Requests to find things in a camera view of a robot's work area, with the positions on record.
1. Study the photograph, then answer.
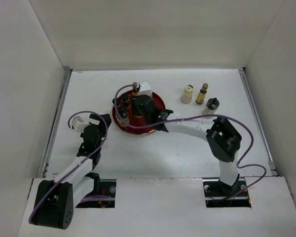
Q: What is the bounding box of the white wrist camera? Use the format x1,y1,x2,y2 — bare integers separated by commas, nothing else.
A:
72,116,90,133
138,81,152,97

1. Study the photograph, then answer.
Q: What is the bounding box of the round red lacquer tray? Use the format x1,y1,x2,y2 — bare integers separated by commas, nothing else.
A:
112,90,154,135

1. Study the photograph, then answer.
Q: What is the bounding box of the yellow label oil bottle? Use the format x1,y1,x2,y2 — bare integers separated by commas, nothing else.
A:
195,83,209,105
132,82,140,97

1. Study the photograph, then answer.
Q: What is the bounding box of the cream lid glass jar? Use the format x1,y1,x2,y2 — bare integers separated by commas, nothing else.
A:
180,84,194,104

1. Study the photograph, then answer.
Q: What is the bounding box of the black knob lid glass jar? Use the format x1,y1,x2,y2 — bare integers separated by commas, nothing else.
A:
202,97,220,116

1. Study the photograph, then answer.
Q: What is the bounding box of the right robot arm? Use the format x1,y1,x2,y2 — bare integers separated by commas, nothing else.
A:
132,95,242,196

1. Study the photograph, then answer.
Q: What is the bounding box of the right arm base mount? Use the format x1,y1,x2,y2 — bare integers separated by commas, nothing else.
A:
203,178,251,208

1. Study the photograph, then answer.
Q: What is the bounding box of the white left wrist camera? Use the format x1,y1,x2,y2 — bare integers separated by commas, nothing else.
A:
72,116,90,133

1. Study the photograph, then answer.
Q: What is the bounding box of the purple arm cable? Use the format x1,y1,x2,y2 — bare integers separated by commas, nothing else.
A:
29,110,111,223
114,84,267,203

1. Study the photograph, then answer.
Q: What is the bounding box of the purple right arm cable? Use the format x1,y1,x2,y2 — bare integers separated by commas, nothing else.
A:
114,84,267,203

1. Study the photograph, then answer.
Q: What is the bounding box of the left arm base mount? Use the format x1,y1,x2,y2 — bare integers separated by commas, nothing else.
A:
76,179,116,208

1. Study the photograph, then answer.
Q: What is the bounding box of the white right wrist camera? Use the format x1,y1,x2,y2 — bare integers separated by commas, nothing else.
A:
138,81,152,97

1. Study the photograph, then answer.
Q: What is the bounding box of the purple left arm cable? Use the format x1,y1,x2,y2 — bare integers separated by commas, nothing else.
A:
29,110,111,223

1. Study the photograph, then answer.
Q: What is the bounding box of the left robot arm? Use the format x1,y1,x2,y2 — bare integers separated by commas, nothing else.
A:
29,111,111,230

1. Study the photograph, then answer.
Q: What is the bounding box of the black cap spice bottle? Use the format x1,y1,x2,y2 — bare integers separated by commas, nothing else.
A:
120,93,130,109
112,98,122,110
116,107,129,128

